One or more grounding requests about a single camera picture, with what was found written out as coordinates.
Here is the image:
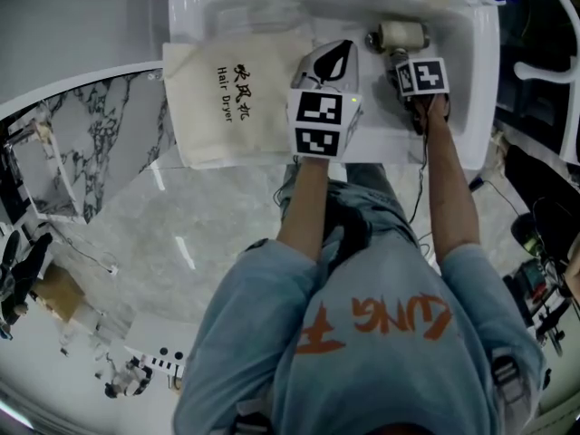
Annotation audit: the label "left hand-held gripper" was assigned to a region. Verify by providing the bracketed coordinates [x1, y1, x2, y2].
[286, 39, 364, 160]

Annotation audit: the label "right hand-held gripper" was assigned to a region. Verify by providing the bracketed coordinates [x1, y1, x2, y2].
[384, 47, 451, 136]

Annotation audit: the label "beige hair dryer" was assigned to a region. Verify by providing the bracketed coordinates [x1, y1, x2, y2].
[377, 20, 430, 59]

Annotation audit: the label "beige cloth bag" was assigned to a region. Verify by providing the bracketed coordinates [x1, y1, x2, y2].
[161, 27, 319, 170]

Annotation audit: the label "person's right forearm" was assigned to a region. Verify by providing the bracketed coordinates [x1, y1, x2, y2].
[422, 98, 482, 265]

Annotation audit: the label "person's left forearm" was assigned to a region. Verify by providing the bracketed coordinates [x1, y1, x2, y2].
[275, 155, 349, 263]

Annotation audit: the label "white ceramic sink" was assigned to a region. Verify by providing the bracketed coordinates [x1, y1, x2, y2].
[167, 0, 502, 172]

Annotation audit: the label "blue jeans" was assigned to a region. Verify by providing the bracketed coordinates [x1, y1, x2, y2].
[277, 162, 421, 266]

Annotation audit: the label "white curved rack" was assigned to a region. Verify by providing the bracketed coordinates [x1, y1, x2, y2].
[513, 0, 580, 168]

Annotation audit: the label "marble pattern cabinet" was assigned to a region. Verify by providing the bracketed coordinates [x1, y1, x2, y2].
[0, 67, 179, 226]

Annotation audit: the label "black equipment stand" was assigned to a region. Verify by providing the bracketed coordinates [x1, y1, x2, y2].
[501, 197, 580, 348]

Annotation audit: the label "light blue printed shirt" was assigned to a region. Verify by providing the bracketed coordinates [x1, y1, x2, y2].
[173, 229, 550, 435]

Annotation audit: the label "brown cardboard box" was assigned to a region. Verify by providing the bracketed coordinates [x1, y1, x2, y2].
[30, 263, 87, 324]

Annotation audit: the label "thin black cable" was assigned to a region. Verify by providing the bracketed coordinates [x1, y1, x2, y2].
[408, 127, 434, 256]

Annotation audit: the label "grey backpack strap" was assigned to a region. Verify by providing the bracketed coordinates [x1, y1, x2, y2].
[488, 349, 534, 425]

